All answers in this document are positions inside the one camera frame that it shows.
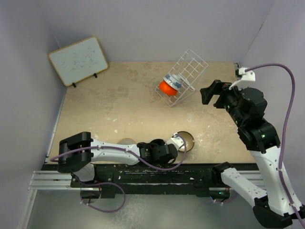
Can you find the beige bowl dark rim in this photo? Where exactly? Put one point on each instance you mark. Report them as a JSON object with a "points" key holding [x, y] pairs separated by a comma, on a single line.
{"points": [[189, 139]]}

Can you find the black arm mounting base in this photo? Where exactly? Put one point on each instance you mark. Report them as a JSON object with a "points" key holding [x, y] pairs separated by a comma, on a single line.
{"points": [[113, 179]]}

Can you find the small whiteboard wooden frame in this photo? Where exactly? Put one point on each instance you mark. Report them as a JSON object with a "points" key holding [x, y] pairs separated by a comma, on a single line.
{"points": [[78, 61]]}

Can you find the black glossy bowl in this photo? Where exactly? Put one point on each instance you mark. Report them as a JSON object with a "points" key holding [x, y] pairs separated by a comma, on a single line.
{"points": [[158, 142]]}

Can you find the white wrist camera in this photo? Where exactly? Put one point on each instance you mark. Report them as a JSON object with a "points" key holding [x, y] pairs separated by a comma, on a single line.
{"points": [[245, 78], [178, 142]]}

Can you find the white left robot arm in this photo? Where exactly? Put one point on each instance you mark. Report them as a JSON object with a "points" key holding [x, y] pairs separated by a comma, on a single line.
{"points": [[78, 152]]}

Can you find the blue floral ceramic bowl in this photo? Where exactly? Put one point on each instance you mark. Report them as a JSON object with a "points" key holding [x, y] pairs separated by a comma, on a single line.
{"points": [[173, 80]]}

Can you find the orange plastic bowl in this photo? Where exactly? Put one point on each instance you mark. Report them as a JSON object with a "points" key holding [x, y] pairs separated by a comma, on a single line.
{"points": [[167, 89]]}

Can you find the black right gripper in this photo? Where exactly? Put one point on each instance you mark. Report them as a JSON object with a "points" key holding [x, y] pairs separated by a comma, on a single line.
{"points": [[215, 88]]}

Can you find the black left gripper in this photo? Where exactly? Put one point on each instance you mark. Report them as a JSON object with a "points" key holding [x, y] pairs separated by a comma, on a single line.
{"points": [[163, 162]]}

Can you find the white bowl orange rim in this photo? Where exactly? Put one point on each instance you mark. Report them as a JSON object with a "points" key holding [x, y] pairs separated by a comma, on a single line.
{"points": [[126, 141]]}

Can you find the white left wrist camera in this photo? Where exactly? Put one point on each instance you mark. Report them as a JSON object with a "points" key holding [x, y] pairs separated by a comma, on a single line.
{"points": [[178, 142]]}

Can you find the aluminium extrusion rail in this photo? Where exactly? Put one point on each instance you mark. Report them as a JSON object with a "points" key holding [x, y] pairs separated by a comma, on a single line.
{"points": [[50, 180]]}

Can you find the white wire dish rack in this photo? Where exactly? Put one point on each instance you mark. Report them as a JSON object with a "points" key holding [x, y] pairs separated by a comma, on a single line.
{"points": [[191, 68]]}

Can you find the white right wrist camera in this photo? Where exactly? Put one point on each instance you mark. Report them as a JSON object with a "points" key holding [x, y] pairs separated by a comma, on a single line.
{"points": [[245, 78]]}

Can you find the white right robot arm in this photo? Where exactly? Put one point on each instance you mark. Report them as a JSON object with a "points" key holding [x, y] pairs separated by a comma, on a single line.
{"points": [[275, 206]]}

